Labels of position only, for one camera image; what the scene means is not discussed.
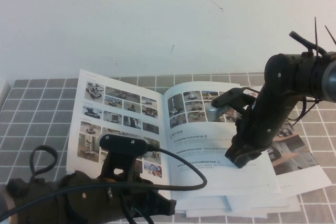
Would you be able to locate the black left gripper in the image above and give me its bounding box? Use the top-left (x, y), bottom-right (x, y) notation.
top-left (59, 170), bottom-right (177, 224)

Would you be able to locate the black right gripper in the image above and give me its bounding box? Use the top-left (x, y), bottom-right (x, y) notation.
top-left (226, 102), bottom-right (286, 169)

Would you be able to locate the robot catalogue book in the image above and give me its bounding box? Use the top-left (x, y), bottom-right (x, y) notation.
top-left (65, 68), bottom-right (281, 210)

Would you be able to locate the white book with grey spine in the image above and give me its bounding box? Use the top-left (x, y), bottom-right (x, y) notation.
top-left (225, 192), bottom-right (290, 213)

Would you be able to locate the white paper sheet stack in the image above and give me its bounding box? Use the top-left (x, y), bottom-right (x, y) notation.
top-left (183, 194), bottom-right (301, 219)

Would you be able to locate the black zip tie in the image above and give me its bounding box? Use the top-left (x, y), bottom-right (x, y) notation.
top-left (313, 16), bottom-right (321, 57)
top-left (324, 25), bottom-right (336, 45)

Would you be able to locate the grey checked tablecloth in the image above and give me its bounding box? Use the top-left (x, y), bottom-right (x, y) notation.
top-left (0, 71), bottom-right (336, 224)

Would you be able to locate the black left camera cable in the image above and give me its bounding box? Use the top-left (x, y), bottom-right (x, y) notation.
top-left (0, 144), bottom-right (208, 224)

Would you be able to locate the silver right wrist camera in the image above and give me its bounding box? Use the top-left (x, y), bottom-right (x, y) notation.
top-left (205, 106), bottom-right (229, 123)

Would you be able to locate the black right camera bracket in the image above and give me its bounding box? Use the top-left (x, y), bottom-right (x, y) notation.
top-left (211, 87), bottom-right (259, 113)

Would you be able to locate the black camera bracket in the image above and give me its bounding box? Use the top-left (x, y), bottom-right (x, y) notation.
top-left (101, 150), bottom-right (144, 183)
top-left (211, 87), bottom-right (259, 113)

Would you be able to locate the black left camera bracket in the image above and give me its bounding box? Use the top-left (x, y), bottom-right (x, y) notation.
top-left (101, 150), bottom-right (144, 183)

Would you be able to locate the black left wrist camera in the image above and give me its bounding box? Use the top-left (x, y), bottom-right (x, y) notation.
top-left (99, 134), bottom-right (149, 157)

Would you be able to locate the thin black hanging cable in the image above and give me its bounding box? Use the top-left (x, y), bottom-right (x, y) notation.
top-left (290, 97), bottom-right (322, 128)

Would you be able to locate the black looped cable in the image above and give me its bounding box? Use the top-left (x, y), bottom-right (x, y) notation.
top-left (29, 144), bottom-right (59, 183)

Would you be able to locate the thick black cable stub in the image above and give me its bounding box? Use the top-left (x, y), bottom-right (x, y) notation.
top-left (288, 31), bottom-right (328, 55)

